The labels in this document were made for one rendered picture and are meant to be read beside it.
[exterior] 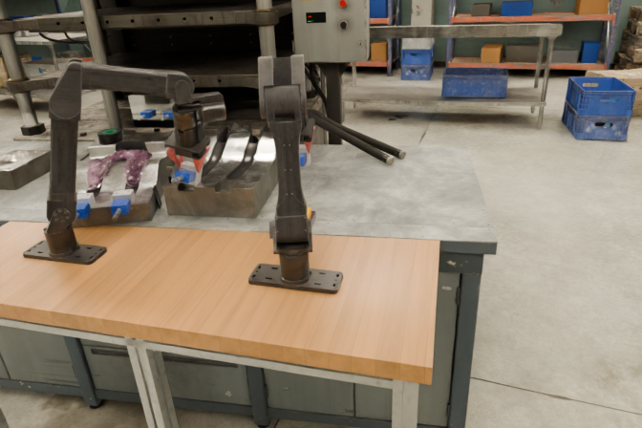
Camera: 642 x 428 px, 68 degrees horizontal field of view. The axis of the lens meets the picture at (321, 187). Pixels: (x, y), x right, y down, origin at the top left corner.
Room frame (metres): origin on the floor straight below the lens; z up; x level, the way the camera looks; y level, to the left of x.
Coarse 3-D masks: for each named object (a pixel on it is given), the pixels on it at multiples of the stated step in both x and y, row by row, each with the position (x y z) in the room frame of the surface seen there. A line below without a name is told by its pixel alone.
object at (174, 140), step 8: (176, 128) 1.17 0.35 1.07; (192, 128) 1.17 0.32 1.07; (176, 136) 1.18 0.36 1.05; (184, 136) 1.16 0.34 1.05; (192, 136) 1.17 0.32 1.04; (168, 144) 1.18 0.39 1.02; (176, 144) 1.18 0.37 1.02; (184, 144) 1.17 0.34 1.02; (192, 144) 1.18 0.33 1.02; (200, 144) 1.19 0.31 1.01; (208, 144) 1.21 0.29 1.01; (192, 152) 1.17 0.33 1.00; (200, 152) 1.16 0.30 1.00
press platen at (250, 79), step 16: (112, 64) 2.48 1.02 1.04; (128, 64) 2.45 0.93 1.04; (144, 64) 2.43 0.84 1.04; (160, 64) 2.40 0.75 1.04; (176, 64) 2.38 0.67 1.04; (192, 64) 2.36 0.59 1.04; (208, 64) 2.33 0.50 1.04; (224, 64) 2.31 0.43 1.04; (240, 64) 2.29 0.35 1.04; (256, 64) 2.26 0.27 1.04; (16, 80) 2.13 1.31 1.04; (32, 80) 2.15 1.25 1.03; (48, 80) 2.18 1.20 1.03; (192, 80) 2.07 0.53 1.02; (208, 80) 2.05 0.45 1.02; (224, 80) 2.04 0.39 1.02; (240, 80) 2.02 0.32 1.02; (256, 80) 1.94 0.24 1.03
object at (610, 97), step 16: (576, 80) 4.46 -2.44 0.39; (592, 80) 4.43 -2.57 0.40; (608, 80) 4.40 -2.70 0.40; (576, 96) 4.10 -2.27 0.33; (592, 96) 3.91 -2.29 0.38; (608, 96) 3.88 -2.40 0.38; (624, 96) 3.85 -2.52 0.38; (592, 112) 3.90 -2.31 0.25; (608, 112) 3.87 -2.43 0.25; (624, 112) 3.84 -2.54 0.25
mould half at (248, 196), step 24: (240, 144) 1.47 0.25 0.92; (264, 144) 1.46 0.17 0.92; (216, 168) 1.35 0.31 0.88; (264, 168) 1.34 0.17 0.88; (168, 192) 1.22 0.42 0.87; (192, 192) 1.21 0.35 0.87; (240, 192) 1.18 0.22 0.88; (264, 192) 1.27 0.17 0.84; (216, 216) 1.20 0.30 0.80; (240, 216) 1.18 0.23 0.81
